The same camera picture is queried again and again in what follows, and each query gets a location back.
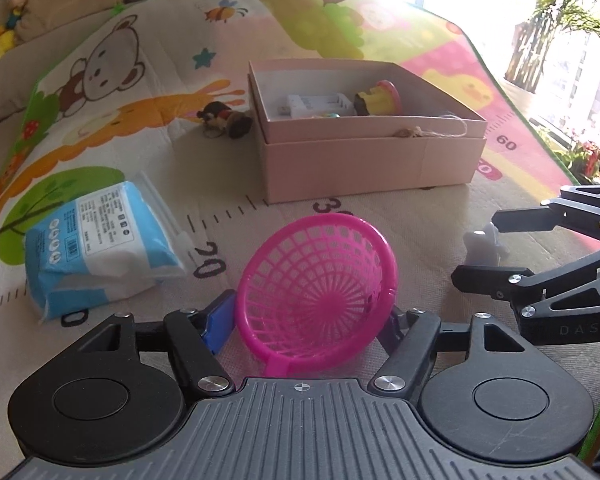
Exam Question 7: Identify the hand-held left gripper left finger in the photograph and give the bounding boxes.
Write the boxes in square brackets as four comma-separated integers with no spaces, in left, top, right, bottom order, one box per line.
[72,290,237,397]

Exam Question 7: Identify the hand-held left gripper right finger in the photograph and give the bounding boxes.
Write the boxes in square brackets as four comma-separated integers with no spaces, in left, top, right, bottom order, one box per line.
[372,308,531,394]

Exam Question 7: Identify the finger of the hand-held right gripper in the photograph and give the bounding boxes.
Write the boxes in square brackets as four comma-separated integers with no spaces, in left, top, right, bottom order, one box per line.
[491,185,600,243]
[451,245,600,319]

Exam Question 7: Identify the small white object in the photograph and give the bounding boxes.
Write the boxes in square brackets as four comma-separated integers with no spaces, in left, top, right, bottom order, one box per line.
[464,224,511,267]

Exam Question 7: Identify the pink plastic basket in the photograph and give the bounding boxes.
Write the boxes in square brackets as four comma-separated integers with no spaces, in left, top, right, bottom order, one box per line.
[236,213,398,378]

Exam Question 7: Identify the pink cardboard box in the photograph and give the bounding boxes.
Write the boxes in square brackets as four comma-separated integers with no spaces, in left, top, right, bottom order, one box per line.
[247,58,489,205]

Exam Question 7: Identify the yellow black toy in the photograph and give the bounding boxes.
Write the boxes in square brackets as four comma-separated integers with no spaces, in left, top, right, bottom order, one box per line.
[354,87,388,117]

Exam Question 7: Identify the white plastic toy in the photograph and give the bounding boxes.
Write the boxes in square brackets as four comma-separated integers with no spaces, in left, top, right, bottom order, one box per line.
[275,94,358,118]

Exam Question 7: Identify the flowering potted plants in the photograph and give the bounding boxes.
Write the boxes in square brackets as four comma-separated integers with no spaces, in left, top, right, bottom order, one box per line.
[570,130,600,183]

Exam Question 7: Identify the blue white tissue pack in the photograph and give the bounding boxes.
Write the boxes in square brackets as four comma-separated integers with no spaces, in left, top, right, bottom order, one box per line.
[24,172,188,325]

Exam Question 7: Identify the palm plant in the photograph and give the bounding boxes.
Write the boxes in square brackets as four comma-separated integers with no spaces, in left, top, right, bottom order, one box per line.
[505,0,600,93]

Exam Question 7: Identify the cartoon printed play mat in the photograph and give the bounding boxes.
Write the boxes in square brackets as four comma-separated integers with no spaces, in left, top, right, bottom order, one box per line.
[0,0,600,480]

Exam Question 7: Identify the beige pillow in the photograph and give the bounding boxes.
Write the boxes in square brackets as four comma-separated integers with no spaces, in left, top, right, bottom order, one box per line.
[17,0,123,41]

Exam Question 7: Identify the small doll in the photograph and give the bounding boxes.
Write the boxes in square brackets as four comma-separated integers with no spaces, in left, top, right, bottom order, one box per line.
[7,0,31,28]

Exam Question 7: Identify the brown toy keychain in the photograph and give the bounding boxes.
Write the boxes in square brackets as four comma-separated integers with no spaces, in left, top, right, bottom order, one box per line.
[196,101,255,140]

